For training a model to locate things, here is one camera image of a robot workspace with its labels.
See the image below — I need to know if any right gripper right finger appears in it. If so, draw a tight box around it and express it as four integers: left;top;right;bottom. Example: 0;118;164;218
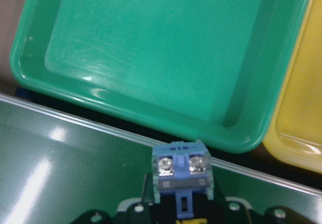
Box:
213;181;252;223

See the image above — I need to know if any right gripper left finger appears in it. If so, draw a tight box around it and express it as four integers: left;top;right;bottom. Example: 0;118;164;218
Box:
126;173;155;224

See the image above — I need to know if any yellow push button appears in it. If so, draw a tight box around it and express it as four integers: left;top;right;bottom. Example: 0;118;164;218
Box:
151;140;214;219

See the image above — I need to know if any yellow plastic tray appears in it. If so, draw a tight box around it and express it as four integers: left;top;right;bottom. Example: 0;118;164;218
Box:
263;0;321;173

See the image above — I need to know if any green conveyor belt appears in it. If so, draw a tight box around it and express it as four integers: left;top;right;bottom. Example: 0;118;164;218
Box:
1;94;321;223

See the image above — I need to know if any green plastic tray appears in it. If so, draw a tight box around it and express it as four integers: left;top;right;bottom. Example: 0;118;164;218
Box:
10;0;310;154

